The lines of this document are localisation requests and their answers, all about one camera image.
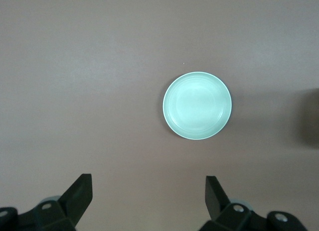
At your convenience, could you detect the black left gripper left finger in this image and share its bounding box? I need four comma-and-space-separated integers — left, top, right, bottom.
0, 173, 94, 231

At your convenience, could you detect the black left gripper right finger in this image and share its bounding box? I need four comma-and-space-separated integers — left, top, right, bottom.
199, 176, 306, 231

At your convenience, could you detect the mint green round plate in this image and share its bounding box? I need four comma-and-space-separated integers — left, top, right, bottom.
162, 71, 233, 141

